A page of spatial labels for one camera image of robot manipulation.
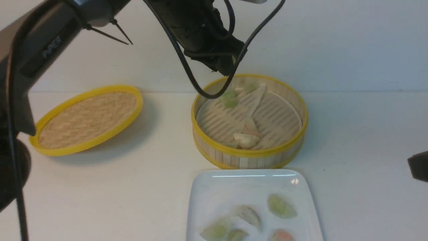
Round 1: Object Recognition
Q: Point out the yellow rimmed woven steamer lid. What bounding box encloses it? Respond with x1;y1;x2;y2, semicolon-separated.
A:
29;85;143;157

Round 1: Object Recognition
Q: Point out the pink dumpling steamer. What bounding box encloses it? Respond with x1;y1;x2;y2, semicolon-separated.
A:
269;229;294;241
241;116;262;138

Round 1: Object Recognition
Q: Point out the white steamer liner paper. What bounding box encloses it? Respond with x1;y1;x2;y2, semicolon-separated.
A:
196;82;306;150

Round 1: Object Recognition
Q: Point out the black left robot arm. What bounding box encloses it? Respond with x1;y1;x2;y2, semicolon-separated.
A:
1;0;254;210

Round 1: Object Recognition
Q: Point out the white dumpling in steamer front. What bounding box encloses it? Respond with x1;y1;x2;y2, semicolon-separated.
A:
233;133;260;149

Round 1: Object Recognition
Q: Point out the white square plate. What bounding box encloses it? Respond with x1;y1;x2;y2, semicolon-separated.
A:
186;169;324;241

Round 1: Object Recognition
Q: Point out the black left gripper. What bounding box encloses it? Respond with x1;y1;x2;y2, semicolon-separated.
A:
184;36;244;76

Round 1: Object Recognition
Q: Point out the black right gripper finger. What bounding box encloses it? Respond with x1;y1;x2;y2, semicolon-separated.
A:
408;151;428;183

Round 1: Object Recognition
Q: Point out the yellow rimmed bamboo steamer basket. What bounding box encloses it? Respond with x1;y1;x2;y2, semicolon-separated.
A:
191;74;308;169

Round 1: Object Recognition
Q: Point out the small green dumpling plate bottom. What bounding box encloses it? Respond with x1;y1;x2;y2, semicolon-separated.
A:
227;229;249;241

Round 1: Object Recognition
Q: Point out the green dumpling steamer upper left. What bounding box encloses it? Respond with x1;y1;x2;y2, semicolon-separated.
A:
220;89;236;100

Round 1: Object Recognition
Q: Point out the white speckled dumpling on plate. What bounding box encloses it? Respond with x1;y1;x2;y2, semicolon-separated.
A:
232;205;262;232

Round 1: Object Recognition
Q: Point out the pale green dumpling plate left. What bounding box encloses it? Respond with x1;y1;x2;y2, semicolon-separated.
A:
199;217;233;241

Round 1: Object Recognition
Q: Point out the green dumpling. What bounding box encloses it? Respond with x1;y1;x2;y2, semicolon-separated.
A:
267;194;298;219
223;97;239;108

